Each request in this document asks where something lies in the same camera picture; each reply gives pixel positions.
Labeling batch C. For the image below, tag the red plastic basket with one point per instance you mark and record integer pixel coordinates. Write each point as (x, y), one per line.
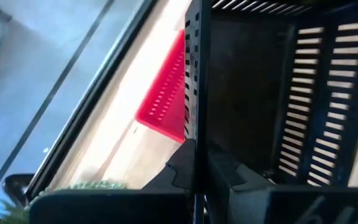
(166, 102)

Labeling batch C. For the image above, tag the black table clamp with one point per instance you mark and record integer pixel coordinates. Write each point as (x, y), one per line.
(14, 186)

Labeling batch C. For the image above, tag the black plastic basket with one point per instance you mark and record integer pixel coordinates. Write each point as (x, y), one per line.
(244, 77)

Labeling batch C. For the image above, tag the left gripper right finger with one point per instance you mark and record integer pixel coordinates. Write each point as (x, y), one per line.
(247, 205)

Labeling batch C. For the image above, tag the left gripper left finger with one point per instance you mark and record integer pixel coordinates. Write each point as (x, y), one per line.
(110, 208)

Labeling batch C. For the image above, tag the black aluminium table frame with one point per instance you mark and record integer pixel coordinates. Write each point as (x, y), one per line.
(87, 102)

